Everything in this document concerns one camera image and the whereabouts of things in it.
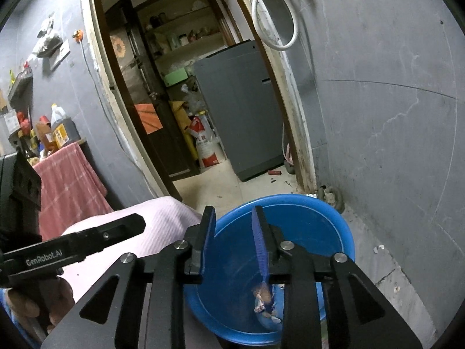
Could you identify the green box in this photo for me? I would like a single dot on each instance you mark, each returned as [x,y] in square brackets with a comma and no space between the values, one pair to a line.
[176,78]

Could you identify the small red item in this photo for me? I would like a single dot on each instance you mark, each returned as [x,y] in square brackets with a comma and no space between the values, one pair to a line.
[274,172]

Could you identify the grey washing machine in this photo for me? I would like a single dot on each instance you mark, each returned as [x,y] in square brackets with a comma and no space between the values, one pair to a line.
[239,109]

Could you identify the pink cloth item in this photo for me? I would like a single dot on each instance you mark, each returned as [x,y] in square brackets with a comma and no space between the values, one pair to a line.
[289,152]

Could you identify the sunflower sticker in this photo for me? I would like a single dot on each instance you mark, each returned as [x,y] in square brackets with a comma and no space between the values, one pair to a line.
[118,46]

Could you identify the orange wall hook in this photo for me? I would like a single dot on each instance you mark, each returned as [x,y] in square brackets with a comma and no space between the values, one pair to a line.
[77,35]

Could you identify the wooden shelf with jars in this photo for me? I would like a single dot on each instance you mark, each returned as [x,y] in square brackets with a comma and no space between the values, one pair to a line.
[181,36]

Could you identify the brown door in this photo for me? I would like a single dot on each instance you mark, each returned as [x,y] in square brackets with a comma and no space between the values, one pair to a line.
[163,152]

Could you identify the grey pipe fitting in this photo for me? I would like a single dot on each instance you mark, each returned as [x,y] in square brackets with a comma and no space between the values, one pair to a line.
[330,198]

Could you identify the orange paper sheet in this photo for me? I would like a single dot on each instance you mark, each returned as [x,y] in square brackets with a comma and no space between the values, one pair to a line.
[147,118]

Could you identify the hanging plastic bags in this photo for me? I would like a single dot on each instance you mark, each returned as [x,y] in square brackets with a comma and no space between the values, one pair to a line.
[47,40]

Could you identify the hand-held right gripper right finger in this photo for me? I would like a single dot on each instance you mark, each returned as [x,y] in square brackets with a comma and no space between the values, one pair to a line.
[261,247]

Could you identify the red checked cloth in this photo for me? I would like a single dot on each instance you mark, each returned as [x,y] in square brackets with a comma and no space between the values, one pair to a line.
[69,185]

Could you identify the dark sauce bottle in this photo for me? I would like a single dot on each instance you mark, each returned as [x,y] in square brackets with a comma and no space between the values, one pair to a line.
[27,151]

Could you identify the clear plastic bag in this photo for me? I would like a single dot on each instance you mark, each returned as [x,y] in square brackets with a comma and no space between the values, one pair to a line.
[192,98]

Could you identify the person's left hand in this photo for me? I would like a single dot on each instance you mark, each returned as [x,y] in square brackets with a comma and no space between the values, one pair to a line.
[61,298]

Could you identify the large oil bottle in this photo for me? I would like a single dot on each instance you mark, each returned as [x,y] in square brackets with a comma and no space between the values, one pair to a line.
[60,131]

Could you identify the wall switch plate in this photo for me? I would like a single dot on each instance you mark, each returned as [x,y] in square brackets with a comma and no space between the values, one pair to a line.
[60,54]

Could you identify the yellow cardboard box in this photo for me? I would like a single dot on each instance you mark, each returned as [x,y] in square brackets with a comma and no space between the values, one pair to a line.
[180,116]

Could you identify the blue plastic basin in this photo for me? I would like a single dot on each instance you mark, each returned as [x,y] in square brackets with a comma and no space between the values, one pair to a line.
[308,232]

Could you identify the white red sack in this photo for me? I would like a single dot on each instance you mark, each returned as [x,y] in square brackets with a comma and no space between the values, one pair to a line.
[209,149]

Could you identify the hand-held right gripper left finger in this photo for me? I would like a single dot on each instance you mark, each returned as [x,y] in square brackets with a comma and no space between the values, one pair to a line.
[207,240]

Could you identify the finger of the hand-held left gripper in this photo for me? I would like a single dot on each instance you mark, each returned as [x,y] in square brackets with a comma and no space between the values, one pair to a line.
[116,231]

